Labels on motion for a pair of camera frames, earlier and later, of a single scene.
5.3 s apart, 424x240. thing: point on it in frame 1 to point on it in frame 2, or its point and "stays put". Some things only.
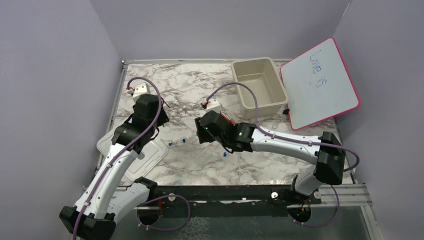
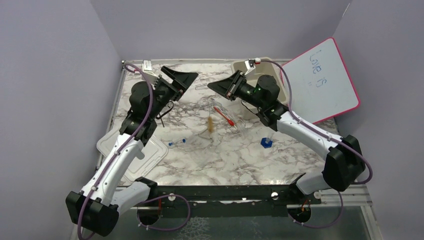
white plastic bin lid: x=146 y=159 stays put
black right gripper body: x=204 y=135 to x=239 y=87
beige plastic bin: x=262 y=75 stays put
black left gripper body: x=163 y=119 to x=164 y=91
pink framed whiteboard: x=318 y=85 stays put
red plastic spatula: x=227 y=118 stays put
